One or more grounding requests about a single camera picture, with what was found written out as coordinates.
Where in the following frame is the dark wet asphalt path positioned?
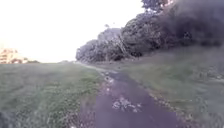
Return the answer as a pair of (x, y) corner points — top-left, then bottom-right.
(68, 61), (198, 128)

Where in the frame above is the row of trees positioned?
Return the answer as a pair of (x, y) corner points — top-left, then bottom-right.
(75, 0), (224, 64)

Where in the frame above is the grass field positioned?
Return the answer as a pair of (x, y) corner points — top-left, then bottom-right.
(87, 45), (224, 128)
(0, 61), (107, 128)

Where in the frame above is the building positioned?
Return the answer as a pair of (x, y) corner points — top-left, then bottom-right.
(0, 48), (29, 65)

